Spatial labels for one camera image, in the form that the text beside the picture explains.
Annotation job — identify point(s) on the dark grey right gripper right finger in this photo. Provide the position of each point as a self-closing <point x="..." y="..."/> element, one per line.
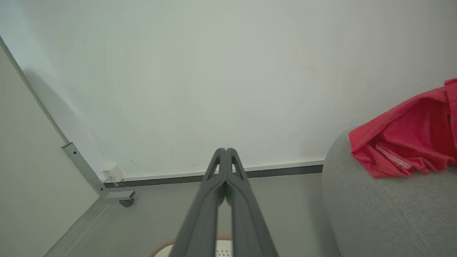
<point x="248" y="228"/>

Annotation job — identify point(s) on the white wall plug adapter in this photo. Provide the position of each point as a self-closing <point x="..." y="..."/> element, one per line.
<point x="113" y="174"/>

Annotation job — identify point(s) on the light grey fabric sofa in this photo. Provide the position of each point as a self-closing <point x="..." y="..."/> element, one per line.
<point x="385" y="214"/>

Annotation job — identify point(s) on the white and grey baseboard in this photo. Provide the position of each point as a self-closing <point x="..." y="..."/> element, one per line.
<point x="285" y="168"/>

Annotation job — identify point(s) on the red fleece garment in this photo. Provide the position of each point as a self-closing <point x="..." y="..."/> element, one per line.
<point x="410" y="135"/>

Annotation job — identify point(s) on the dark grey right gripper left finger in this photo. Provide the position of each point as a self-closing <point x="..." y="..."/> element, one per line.
<point x="201" y="221"/>

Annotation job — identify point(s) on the white partition panel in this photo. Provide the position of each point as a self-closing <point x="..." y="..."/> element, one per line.
<point x="28" y="178"/>

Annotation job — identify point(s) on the black caster wheel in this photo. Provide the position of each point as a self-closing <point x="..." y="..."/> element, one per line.
<point x="126" y="202"/>

